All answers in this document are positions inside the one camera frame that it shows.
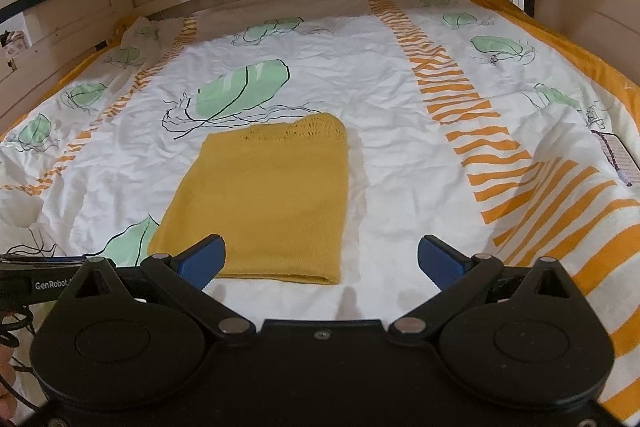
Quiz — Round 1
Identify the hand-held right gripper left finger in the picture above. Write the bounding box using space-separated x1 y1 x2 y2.
72 234 253 339

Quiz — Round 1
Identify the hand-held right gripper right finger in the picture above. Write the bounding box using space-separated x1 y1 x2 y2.
389 234 582 338

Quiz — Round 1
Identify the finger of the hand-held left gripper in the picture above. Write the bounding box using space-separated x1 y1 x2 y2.
0 255 89 269

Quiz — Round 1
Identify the yellow knit sweater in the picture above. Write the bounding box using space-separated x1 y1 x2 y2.
147 113 350 286

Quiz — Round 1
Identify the person's left hand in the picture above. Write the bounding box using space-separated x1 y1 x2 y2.
0 347 19 414

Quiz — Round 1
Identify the white leaf-print duvet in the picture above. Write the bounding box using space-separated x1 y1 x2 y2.
0 0 640 420

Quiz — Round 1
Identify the pale pink label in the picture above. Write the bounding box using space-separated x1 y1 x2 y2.
591 129 640 188

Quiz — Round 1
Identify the paper sticker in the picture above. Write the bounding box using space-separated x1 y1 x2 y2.
0 28 30 60

